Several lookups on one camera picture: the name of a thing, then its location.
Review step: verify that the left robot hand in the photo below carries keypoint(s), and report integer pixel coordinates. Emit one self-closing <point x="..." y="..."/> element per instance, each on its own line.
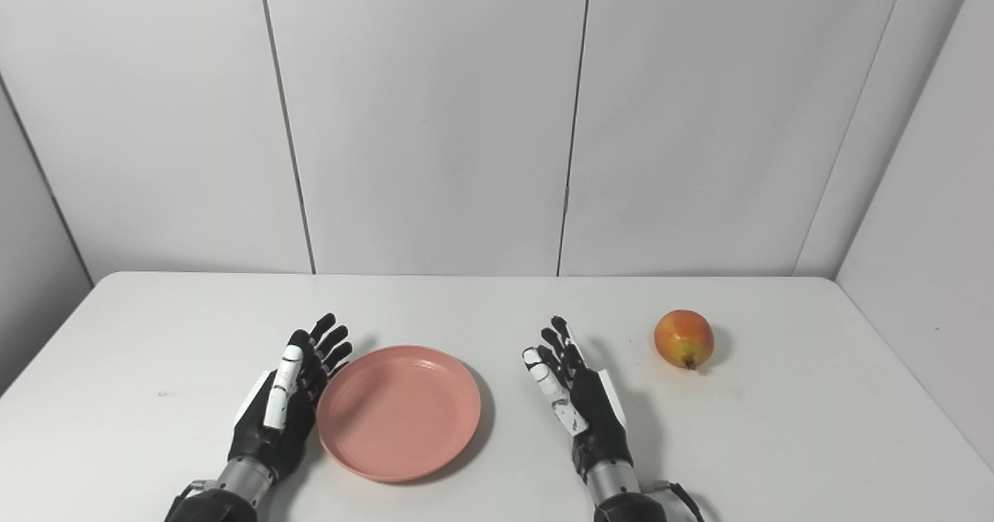
<point x="287" y="398"/>

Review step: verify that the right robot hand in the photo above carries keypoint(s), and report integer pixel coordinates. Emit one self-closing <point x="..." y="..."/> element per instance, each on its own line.
<point x="586" y="405"/>

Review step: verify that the pink plate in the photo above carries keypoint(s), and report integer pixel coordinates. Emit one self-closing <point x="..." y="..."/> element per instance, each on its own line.
<point x="398" y="412"/>

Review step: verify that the red yellow apple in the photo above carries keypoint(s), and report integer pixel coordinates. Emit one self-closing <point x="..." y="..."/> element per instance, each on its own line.
<point x="683" y="339"/>

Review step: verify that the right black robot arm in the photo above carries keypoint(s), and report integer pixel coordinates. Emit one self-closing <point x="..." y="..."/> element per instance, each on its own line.
<point x="625" y="495"/>

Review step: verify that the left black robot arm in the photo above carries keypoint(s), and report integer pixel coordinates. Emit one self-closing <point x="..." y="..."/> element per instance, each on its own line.
<point x="225" y="495"/>

